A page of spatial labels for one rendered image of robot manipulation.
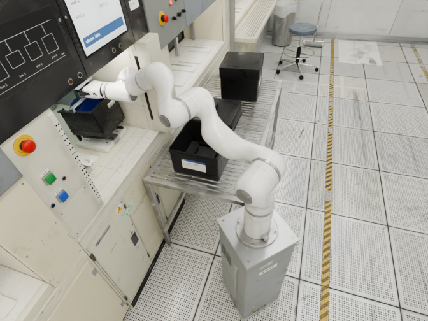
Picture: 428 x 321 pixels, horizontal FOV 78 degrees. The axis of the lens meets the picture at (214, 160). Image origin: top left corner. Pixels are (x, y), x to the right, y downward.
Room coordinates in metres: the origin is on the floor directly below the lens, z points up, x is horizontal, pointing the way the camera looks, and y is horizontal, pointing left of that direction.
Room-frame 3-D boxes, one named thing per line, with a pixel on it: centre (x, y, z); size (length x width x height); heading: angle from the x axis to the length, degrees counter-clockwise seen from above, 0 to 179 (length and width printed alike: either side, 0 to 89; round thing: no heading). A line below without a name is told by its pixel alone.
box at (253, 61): (1.88, -0.26, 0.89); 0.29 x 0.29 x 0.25; 73
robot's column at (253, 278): (0.65, -0.17, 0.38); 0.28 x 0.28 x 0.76; 24
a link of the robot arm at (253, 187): (0.62, -0.15, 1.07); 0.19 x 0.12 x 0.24; 138
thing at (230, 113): (1.50, -0.04, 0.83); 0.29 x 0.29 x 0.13; 68
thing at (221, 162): (1.13, 0.06, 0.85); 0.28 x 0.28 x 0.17; 67
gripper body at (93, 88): (1.22, 0.55, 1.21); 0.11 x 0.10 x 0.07; 68
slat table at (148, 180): (1.51, -0.11, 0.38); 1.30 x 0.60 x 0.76; 159
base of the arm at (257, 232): (0.65, -0.17, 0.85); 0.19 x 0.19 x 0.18
